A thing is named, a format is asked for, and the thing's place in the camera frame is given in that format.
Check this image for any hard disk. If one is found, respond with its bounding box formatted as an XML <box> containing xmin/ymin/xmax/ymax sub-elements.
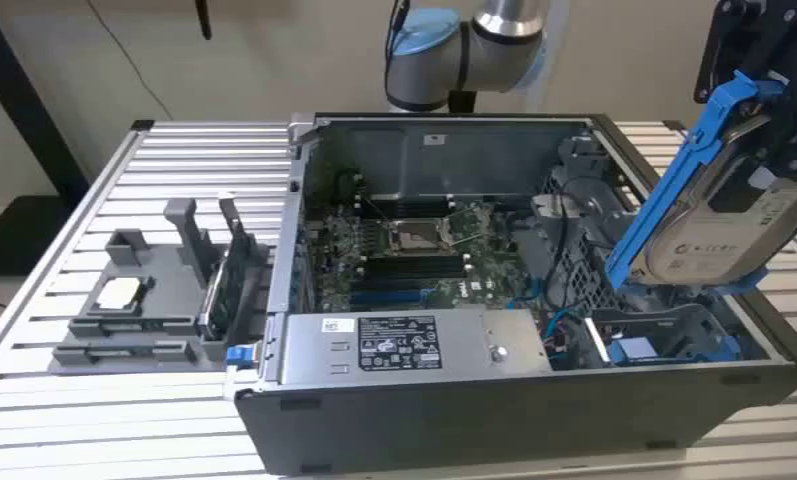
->
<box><xmin>603</xmin><ymin>69</ymin><xmax>797</xmax><ymax>301</ymax></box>

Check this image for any blue expansion slot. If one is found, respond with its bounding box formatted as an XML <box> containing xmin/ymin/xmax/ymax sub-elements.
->
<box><xmin>349</xmin><ymin>292</ymin><xmax>427</xmax><ymax>309</ymax></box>

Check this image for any green Dell motherboard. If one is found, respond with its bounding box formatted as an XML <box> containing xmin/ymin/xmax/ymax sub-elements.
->
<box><xmin>303</xmin><ymin>169</ymin><xmax>541</xmax><ymax>312</ymax></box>

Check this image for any CPU socket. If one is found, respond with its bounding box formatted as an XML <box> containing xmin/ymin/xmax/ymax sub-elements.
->
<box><xmin>382</xmin><ymin>216</ymin><xmax>454</xmax><ymax>257</ymax></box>

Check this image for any thin metal locking lever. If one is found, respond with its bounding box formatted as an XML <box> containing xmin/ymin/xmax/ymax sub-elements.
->
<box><xmin>362</xmin><ymin>196</ymin><xmax>393</xmax><ymax>222</ymax></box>

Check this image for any silver power supply unit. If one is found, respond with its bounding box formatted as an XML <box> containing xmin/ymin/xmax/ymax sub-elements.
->
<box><xmin>281</xmin><ymin>308</ymin><xmax>550</xmax><ymax>387</ymax></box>

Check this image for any black open PC case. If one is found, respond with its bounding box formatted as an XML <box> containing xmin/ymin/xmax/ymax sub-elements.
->
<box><xmin>234</xmin><ymin>112</ymin><xmax>797</xmax><ymax>476</ymax></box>

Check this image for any blue case latch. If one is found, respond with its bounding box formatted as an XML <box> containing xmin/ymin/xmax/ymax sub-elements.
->
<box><xmin>225</xmin><ymin>344</ymin><xmax>257</xmax><ymax>370</ymax></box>

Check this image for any silver CPU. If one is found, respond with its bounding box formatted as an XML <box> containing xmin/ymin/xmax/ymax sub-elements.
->
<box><xmin>95</xmin><ymin>277</ymin><xmax>151</xmax><ymax>312</ymax></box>

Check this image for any grey parts rack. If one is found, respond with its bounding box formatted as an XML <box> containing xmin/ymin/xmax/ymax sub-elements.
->
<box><xmin>47</xmin><ymin>197</ymin><xmax>281</xmax><ymax>376</ymax></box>

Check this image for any black sleeved disk wire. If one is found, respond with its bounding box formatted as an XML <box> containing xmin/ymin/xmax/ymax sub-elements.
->
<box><xmin>545</xmin><ymin>174</ymin><xmax>599</xmax><ymax>321</ymax></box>

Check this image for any blue disk wire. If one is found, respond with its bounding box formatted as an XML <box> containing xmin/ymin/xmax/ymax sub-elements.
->
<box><xmin>514</xmin><ymin>294</ymin><xmax>577</xmax><ymax>346</ymax></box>

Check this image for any black wall-mounted rod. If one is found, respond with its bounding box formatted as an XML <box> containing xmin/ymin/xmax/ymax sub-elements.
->
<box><xmin>193</xmin><ymin>0</ymin><xmax>214</xmax><ymax>41</ymax></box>

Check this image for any thin black wall cable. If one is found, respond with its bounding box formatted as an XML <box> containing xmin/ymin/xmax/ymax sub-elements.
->
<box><xmin>90</xmin><ymin>0</ymin><xmax>175</xmax><ymax>122</ymax></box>

